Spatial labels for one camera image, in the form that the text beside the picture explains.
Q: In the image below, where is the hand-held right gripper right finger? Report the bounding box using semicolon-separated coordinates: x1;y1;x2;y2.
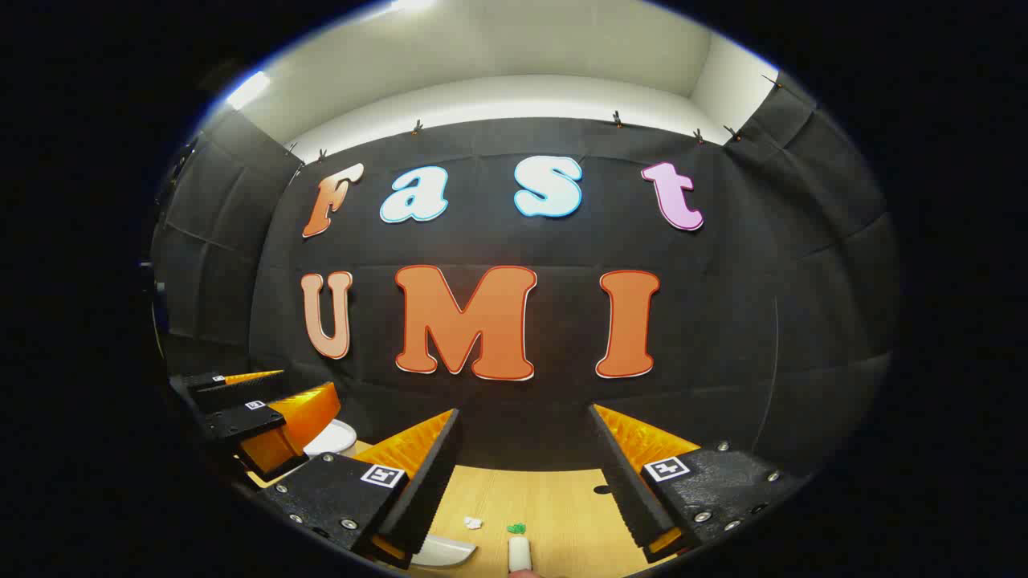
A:
588;403;810;564

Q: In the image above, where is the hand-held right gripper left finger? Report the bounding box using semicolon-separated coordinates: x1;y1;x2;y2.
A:
261;408;464;571

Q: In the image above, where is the white dustpan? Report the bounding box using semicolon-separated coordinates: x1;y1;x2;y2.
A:
410;532;479;571

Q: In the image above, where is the white garbage bin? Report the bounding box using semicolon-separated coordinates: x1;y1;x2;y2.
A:
304;419;359;458

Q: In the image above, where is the wooden desktop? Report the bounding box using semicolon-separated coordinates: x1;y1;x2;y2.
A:
245;438;683;578

